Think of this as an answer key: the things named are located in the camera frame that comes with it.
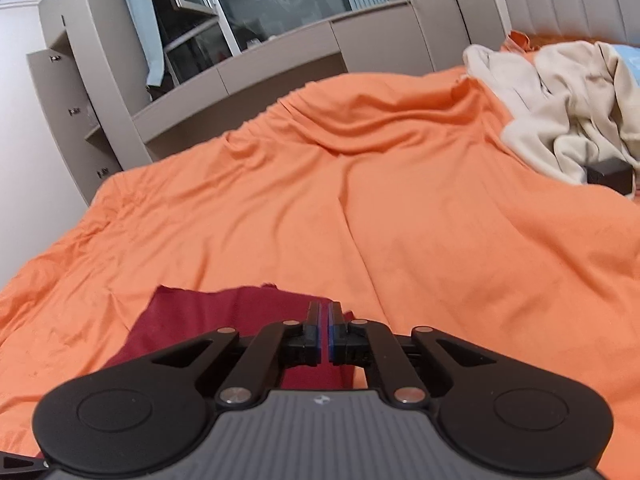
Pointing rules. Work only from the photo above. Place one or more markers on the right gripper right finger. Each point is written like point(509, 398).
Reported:
point(468, 412)

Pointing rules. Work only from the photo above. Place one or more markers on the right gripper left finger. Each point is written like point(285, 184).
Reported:
point(310, 334)

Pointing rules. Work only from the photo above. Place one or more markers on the dark red garment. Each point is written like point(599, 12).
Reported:
point(176, 315)

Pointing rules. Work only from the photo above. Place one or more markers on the cream white clothes pile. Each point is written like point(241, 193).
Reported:
point(573, 104)

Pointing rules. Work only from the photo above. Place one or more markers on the orange bed sheet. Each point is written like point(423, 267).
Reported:
point(392, 196)

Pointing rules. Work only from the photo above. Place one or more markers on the small black box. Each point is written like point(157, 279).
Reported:
point(612, 173)

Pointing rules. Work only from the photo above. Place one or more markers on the light blue cloth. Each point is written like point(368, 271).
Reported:
point(631, 57)

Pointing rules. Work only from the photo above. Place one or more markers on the window with light blue curtain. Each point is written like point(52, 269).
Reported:
point(182, 38)

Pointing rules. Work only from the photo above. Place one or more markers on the beige padded headboard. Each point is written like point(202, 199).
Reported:
point(615, 21)

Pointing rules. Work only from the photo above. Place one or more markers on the grey wall cabinet unit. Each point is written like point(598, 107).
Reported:
point(90, 75)

